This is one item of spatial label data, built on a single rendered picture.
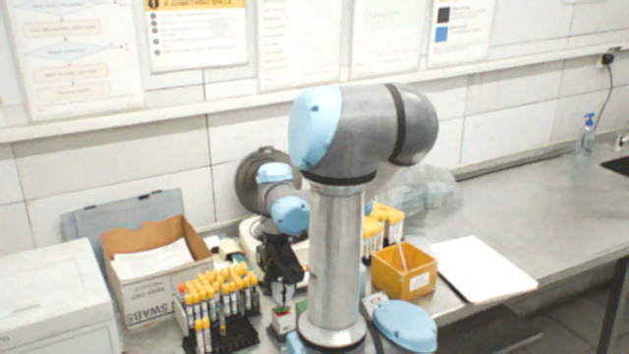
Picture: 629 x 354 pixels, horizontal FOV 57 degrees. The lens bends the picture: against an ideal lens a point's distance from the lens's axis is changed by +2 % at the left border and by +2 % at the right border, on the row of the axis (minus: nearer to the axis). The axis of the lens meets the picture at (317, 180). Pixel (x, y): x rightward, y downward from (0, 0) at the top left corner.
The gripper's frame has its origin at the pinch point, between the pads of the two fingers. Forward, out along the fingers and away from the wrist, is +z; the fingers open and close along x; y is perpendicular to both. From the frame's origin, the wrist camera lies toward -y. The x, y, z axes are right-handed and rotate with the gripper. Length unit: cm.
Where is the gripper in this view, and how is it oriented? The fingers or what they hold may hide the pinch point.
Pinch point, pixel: (283, 305)
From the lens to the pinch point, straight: 141.6
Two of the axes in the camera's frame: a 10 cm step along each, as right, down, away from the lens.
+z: 0.0, 9.2, 4.0
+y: -4.9, -3.5, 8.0
